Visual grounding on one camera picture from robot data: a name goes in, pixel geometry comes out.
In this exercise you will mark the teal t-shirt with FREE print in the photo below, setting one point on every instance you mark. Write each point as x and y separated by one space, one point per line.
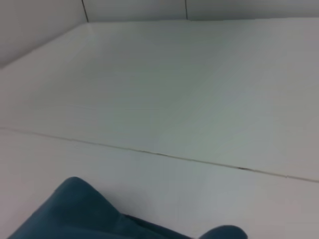
87 216

